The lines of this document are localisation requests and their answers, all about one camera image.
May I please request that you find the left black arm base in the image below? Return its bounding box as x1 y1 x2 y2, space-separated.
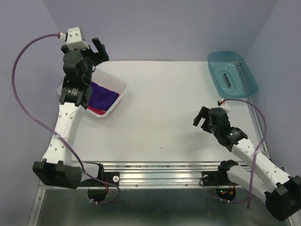
79 161 121 205

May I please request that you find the aluminium mounting rail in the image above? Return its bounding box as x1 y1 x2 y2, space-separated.
39 160 269 189

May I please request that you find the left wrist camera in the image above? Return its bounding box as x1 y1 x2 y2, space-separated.
58 27 90 50

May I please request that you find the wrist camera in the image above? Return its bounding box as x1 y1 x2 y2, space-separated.
217 99 231 113
58 27 90 50

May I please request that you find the purple towel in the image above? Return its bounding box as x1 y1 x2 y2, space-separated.
88 82 120 111

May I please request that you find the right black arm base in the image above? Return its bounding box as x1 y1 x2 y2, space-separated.
199 160 247 203

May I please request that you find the teal plastic tray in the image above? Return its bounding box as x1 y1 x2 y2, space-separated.
207 51 258 99

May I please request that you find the pink microfiber towel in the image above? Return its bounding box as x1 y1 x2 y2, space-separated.
88 106 106 115

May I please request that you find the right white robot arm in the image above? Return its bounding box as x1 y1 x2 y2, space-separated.
193 106 301 221

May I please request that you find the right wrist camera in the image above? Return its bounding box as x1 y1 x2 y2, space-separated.
217 99 231 113

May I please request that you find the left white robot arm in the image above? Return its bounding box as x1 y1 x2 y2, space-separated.
32 38 109 189

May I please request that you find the white plastic basket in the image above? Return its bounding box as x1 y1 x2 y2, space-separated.
57 68 129 119

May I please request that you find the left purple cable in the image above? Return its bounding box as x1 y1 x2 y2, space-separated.
12 32 121 205

